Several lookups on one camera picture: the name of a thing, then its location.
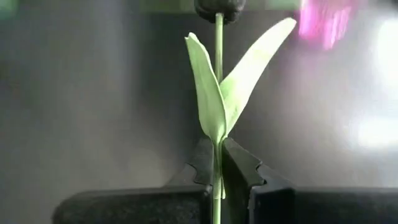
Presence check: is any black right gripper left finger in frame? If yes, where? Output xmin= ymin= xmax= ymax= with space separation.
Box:
xmin=52 ymin=138 xmax=216 ymax=224

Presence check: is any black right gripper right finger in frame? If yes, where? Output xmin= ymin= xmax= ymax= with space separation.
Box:
xmin=222 ymin=138 xmax=398 ymax=224

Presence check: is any black artificial tulip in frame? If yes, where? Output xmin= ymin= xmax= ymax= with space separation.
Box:
xmin=185 ymin=0 xmax=298 ymax=224

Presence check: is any pink ribbed glass vase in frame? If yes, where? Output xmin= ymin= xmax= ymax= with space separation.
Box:
xmin=294 ymin=0 xmax=358 ymax=51

